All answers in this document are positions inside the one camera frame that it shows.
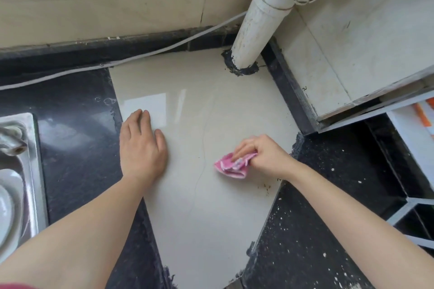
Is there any orange snack packet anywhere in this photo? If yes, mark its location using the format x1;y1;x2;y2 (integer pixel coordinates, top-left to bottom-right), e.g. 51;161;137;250
415;97;434;137

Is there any person's right hand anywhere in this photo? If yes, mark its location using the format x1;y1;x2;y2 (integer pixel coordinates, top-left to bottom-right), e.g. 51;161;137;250
232;134;301;179

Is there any black speckled countertop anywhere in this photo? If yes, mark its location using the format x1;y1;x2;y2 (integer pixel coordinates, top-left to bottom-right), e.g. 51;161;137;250
0;26;434;289

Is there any white metal shelf rack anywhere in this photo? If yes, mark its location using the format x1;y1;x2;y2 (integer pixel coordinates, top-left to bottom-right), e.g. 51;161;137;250
317;63;434;249

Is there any person's left hand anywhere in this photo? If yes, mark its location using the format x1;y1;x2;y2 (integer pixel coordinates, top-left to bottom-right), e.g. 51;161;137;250
119;109;169;186

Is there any white drain pipe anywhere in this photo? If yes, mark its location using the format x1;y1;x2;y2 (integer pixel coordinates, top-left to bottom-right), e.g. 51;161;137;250
222;0;342;77

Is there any pink cloth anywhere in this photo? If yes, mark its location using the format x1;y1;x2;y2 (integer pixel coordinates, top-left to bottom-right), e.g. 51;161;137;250
213;151;259;179

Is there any person's left forearm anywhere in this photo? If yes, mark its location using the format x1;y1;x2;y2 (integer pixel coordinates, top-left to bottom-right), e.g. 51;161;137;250
0;177;153;289

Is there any white round plate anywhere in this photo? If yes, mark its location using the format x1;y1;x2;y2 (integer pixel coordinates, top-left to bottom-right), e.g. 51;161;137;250
0;168;24;252

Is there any steel faucet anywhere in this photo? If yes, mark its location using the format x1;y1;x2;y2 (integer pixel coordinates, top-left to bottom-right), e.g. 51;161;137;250
0;124;28;157

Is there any white cable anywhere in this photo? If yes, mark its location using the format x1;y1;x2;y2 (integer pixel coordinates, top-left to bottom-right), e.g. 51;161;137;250
0;0;434;91

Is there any person's right forearm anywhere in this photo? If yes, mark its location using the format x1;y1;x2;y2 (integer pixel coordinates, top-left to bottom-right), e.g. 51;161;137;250
284;163;434;289

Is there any stainless steel sink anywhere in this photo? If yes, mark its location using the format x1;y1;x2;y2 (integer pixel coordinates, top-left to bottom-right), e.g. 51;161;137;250
0;112;50;262

